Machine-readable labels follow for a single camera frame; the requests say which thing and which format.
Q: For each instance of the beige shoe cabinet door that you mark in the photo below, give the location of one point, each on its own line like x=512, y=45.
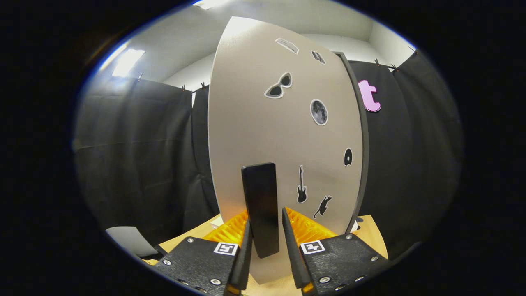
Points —
x=246, y=123

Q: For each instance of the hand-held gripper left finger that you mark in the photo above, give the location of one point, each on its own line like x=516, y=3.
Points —
x=243, y=259

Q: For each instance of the ceiling light panel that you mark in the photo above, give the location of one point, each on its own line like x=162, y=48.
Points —
x=209, y=3
x=128, y=62

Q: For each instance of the dark grey shoe cabinet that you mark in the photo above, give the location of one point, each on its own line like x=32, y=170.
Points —
x=365, y=144

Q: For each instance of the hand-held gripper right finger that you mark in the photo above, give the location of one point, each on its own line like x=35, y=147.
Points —
x=292, y=255

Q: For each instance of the black backdrop cloth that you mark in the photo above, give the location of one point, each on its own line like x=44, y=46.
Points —
x=135, y=164

